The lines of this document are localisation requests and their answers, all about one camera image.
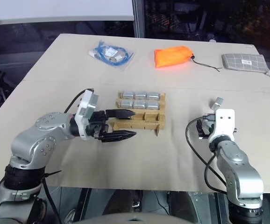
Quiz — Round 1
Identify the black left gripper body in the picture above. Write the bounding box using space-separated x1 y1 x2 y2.
87 110 110 142

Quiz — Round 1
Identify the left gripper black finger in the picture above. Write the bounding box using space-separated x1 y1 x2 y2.
105 108 136 120
101 131 138 143

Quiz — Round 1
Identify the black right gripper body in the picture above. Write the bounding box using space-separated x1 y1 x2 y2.
196 113 217 140

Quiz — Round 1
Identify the wooden slotted rack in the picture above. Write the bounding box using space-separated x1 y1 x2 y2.
108 91 167 137

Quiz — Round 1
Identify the small silver metal block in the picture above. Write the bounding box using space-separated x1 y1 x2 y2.
210 97 225 111

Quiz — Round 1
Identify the clear plastic bag with parts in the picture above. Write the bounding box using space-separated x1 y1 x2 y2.
86 40 135 71

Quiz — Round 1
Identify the grey checked zipper pouch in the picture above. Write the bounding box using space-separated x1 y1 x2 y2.
221 53 270 79

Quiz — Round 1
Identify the orange fabric pouch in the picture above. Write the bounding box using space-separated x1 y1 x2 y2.
154 45 194 69

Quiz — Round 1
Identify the white board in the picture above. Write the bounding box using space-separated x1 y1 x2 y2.
0 0 135 27

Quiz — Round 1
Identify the small silver camera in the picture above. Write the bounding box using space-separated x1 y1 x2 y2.
121 91 136 100
120 100 134 109
134 91 148 100
133 100 148 110
146 91 162 100
146 100 161 110

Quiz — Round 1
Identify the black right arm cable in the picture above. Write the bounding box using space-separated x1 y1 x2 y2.
185 113 228 195

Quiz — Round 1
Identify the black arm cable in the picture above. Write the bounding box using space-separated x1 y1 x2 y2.
185 113 228 195
64 88 95 115

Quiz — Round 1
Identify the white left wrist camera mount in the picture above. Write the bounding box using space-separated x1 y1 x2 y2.
74 89 100 141

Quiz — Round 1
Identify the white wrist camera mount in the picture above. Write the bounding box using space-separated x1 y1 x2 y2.
74 89 100 141
208 108 238 143

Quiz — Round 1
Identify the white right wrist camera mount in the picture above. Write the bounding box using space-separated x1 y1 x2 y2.
208 108 238 143

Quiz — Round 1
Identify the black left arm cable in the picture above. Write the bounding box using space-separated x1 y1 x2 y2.
64 88 95 115

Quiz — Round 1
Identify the blue cable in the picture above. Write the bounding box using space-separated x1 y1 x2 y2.
93 41 135 67

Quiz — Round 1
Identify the black drawstring cord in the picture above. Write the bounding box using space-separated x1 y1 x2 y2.
189 54 223 73

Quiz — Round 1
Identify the black cable tie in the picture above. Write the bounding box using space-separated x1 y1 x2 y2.
42 170 63 179

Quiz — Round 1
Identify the grey metal post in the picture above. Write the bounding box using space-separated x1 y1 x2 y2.
132 0 146 38

